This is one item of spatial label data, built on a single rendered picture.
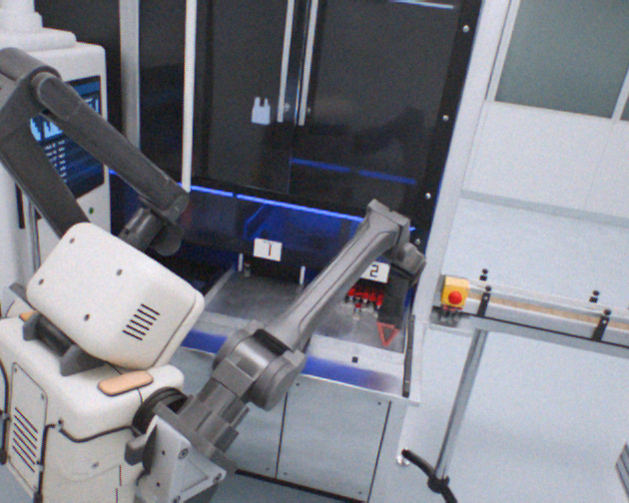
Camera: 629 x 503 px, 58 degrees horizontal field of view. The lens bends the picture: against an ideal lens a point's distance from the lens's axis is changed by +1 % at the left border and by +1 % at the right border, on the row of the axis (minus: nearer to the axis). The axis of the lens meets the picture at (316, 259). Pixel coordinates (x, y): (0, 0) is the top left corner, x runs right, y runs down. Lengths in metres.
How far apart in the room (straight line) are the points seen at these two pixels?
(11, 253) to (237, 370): 0.80
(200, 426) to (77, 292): 0.25
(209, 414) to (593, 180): 6.04
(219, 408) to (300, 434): 1.34
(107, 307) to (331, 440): 1.42
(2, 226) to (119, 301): 0.68
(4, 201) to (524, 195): 5.66
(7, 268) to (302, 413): 1.08
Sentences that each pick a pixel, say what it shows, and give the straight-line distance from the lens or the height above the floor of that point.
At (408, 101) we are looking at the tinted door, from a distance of 1.58.
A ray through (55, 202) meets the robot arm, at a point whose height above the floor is 1.40.
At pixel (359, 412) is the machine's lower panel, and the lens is 2.00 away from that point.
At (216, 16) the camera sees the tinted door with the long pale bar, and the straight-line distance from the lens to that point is 1.67.
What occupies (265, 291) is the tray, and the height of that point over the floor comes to 0.88.
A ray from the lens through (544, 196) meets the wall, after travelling 6.52.
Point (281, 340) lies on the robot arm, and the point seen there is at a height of 1.28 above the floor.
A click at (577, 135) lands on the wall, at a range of 6.42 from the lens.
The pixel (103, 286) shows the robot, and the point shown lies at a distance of 0.81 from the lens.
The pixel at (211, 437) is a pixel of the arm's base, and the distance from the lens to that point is 0.78.
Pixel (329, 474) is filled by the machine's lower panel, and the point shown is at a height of 0.18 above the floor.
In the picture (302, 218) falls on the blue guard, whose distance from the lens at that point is 1.69.
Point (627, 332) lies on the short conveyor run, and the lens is 2.00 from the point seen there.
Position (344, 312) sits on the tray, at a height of 0.88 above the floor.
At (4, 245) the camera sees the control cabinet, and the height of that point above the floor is 1.15.
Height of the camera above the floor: 1.73
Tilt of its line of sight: 24 degrees down
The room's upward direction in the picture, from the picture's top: 8 degrees clockwise
